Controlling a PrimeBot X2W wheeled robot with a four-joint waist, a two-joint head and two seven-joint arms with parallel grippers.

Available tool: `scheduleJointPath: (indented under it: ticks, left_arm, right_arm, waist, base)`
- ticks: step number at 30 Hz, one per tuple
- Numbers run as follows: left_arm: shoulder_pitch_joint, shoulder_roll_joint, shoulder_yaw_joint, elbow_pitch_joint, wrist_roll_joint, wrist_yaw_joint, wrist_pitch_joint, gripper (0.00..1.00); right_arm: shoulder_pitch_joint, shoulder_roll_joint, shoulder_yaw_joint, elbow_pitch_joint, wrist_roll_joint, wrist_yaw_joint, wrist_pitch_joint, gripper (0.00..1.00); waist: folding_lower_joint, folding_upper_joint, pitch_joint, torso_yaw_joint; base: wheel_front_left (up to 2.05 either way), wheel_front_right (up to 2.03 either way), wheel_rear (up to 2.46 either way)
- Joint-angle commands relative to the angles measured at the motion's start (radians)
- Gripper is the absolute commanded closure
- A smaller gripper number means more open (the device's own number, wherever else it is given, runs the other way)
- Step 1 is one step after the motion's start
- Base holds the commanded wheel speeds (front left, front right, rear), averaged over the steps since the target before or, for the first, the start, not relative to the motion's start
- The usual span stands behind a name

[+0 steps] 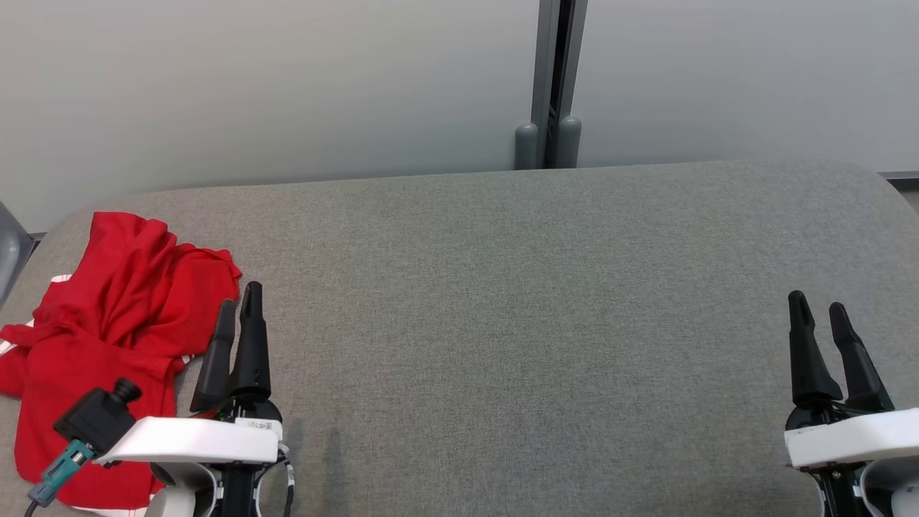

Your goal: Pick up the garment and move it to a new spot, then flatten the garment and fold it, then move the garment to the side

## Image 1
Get red shorts with white trim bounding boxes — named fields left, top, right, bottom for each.
left=0, top=323, right=189, bottom=516

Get grey metal side frame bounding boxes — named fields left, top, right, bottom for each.
left=0, top=201, right=34, bottom=306

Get grey vertical partition post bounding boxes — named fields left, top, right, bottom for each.
left=531, top=0, right=588, bottom=169

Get red white basketball jersey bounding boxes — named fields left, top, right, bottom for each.
left=32, top=211, right=243, bottom=374

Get black cable with teal plug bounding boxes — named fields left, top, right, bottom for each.
left=25, top=439, right=95, bottom=517

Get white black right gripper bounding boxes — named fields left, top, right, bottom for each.
left=784, top=291, right=919, bottom=471

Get grey rounded post cap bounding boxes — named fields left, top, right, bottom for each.
left=515, top=124, right=539, bottom=170
left=559, top=116, right=582, bottom=168

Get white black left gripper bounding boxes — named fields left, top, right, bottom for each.
left=95, top=281, right=286, bottom=467

